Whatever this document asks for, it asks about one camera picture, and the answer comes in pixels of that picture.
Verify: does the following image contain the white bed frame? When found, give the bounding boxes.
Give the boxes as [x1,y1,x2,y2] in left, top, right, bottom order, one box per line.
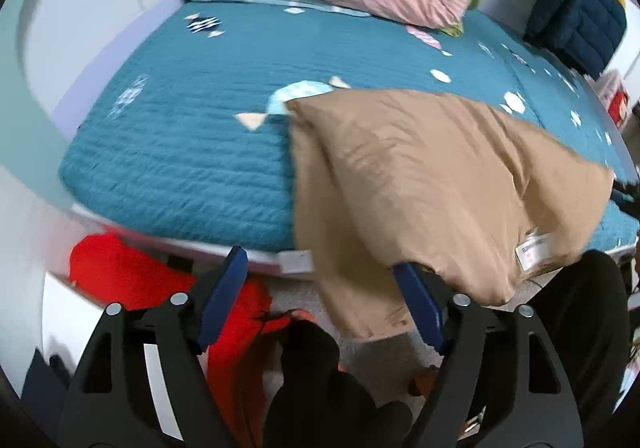
[0,0,640,289]

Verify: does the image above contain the navy and yellow cushion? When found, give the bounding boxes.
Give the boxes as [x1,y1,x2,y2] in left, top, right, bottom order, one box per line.
[524,0,627,79]

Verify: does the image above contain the black garment on floor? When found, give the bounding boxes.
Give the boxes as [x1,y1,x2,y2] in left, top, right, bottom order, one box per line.
[262,318,412,447]

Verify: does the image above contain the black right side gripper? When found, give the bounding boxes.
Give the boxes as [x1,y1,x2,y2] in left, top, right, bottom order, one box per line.
[611,179,640,220]

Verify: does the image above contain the tan brown garment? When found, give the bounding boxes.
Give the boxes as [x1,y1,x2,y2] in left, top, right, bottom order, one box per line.
[288,90,615,341]

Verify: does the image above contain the red garment on floor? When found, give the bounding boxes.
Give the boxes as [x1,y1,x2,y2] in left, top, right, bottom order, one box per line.
[70,234,292,447]

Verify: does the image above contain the teal quilted bedspread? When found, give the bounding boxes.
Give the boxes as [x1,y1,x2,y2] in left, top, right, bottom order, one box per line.
[58,2,636,252]

